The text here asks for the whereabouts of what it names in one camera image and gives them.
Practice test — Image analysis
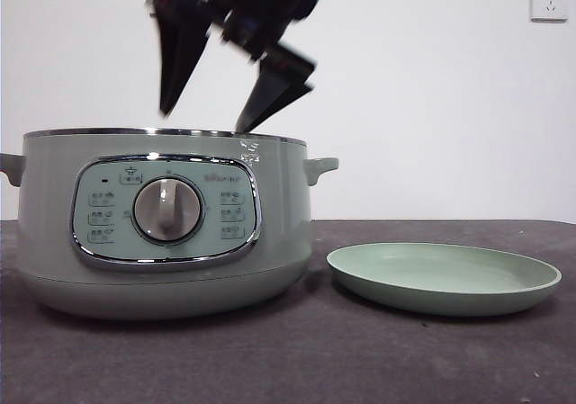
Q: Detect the pale green electric steamer pot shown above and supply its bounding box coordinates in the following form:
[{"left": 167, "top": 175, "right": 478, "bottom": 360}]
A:
[{"left": 0, "top": 126, "right": 341, "bottom": 321}]

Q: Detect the pale green round plate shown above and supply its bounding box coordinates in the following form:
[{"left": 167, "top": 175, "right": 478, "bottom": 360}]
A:
[{"left": 326, "top": 241, "right": 563, "bottom": 319}]

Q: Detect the white wall socket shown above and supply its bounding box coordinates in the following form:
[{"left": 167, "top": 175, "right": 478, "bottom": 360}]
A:
[{"left": 529, "top": 0, "right": 569, "bottom": 24}]

